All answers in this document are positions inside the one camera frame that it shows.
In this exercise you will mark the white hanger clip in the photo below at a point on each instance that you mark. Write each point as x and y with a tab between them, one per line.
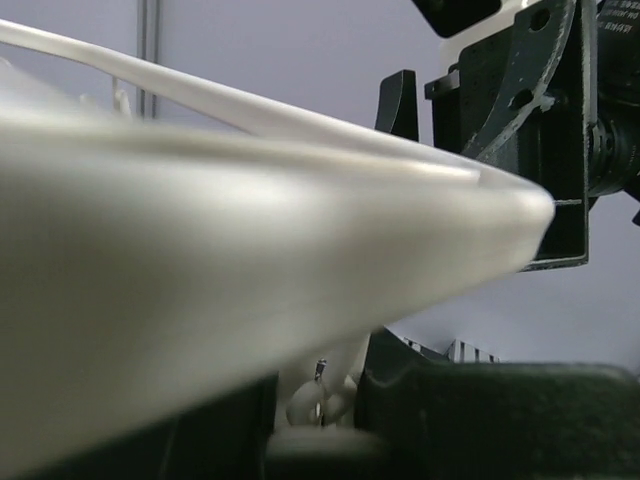
330	394

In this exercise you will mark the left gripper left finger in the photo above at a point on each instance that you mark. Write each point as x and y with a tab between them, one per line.
222	439

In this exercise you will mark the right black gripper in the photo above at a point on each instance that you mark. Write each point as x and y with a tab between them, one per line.
554	98

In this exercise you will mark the white clip hanger frame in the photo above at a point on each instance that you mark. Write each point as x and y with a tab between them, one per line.
147	268

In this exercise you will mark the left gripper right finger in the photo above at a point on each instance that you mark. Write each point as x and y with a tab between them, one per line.
445	420

